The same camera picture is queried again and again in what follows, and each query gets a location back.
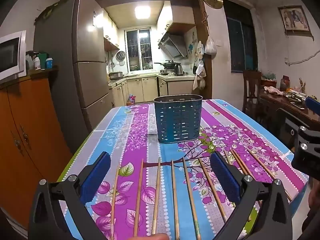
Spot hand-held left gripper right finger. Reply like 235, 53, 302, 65
210, 151, 293, 240

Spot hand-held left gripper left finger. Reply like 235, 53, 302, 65
27, 151, 112, 240

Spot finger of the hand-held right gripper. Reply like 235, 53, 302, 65
291, 126, 320, 173
305, 97, 320, 117

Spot row of wooden chopsticks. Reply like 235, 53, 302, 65
110, 149, 292, 240

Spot blue perforated utensil holder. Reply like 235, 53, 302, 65
153, 94, 203, 144

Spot person's right forearm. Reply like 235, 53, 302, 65
301, 177, 320, 233

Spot person's left hand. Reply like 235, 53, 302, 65
139, 233, 171, 240

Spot dark wooden side table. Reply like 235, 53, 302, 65
260, 87, 320, 140

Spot glass jar with lid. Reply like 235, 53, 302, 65
280, 75, 290, 92

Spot pink cloth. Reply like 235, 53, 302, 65
264, 86, 284, 96

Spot green plastic bags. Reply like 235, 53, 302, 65
261, 71, 277, 81

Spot floral striped tablecloth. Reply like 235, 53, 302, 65
56, 99, 309, 240

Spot dark wooden chair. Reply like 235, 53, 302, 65
242, 70, 263, 116

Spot orange wooden cabinet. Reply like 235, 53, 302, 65
0, 66, 73, 238

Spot framed elephant picture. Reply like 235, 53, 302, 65
278, 5, 312, 34

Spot brown refrigerator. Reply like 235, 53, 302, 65
34, 0, 115, 153

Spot dark window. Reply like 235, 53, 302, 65
222, 0, 258, 74

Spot beige kitchen base cabinets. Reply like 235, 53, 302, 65
109, 76, 196, 107

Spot hanging cloth bags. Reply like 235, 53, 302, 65
192, 40, 207, 91

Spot white hanging plastic bag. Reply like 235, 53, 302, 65
204, 35, 217, 55

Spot black wok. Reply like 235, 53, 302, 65
154, 60, 177, 69

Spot green box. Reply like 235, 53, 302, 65
37, 53, 48, 69

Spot barred kitchen window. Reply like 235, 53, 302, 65
124, 29, 153, 72

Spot steel range hood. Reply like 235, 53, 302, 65
158, 34, 188, 60

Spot white microwave oven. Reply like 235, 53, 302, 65
0, 30, 27, 82

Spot ceiling light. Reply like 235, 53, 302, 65
135, 5, 150, 19

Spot dried plant bundle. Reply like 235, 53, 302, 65
35, 0, 82, 20

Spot white wall cable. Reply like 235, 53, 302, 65
285, 52, 320, 67

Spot beige wall cabinet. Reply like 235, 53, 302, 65
156, 1, 197, 34
103, 9, 120, 52

